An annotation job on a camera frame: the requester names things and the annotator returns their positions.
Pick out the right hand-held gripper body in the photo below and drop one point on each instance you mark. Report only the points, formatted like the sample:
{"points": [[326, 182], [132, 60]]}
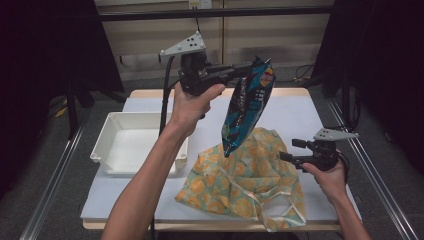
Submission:
{"points": [[325, 155]]}

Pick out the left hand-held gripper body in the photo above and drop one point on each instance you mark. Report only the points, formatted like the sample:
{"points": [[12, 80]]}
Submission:
{"points": [[196, 78]]}

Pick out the blue chips bag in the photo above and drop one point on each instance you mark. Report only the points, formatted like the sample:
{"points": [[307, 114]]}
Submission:
{"points": [[248, 106]]}

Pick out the orange print cloth bag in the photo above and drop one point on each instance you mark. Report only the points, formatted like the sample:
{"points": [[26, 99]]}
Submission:
{"points": [[240, 186]]}

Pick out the white plastic tray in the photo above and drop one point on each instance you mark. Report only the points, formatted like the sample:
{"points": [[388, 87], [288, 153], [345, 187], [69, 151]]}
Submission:
{"points": [[130, 146]]}

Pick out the person's right hand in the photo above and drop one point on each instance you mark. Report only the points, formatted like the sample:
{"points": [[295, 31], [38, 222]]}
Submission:
{"points": [[328, 183]]}

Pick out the person's left hand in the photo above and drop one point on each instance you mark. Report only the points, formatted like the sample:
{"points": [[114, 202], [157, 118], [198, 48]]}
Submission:
{"points": [[190, 110]]}

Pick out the white table mat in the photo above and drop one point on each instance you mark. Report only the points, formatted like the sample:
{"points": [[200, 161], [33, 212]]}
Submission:
{"points": [[293, 113]]}

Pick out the wooden table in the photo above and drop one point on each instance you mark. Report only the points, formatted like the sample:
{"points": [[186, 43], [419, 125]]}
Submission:
{"points": [[290, 92]]}

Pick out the black horizontal bar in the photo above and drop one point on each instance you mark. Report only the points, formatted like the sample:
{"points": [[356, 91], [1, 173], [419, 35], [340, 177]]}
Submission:
{"points": [[250, 11]]}

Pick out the black curtain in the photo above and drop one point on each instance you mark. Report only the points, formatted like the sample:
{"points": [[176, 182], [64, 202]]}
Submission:
{"points": [[390, 66], [33, 66]]}

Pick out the black stand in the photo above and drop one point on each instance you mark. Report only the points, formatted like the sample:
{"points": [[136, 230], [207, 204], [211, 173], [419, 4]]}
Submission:
{"points": [[71, 113]]}

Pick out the metal floor rail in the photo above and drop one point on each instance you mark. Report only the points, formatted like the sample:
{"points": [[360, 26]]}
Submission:
{"points": [[383, 190], [50, 186]]}

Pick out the white wall socket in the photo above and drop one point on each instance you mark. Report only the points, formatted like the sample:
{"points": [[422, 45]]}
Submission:
{"points": [[200, 3]]}

